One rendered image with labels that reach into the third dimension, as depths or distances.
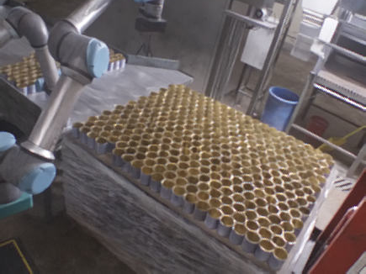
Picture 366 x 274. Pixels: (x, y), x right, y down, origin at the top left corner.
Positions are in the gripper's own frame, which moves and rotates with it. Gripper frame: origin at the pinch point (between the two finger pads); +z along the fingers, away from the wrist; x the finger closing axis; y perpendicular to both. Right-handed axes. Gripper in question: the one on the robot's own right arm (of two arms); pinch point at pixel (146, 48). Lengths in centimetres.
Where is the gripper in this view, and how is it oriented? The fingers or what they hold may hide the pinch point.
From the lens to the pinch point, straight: 151.3
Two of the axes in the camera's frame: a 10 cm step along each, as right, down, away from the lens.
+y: 5.3, 5.3, -6.6
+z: -1.8, 8.4, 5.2
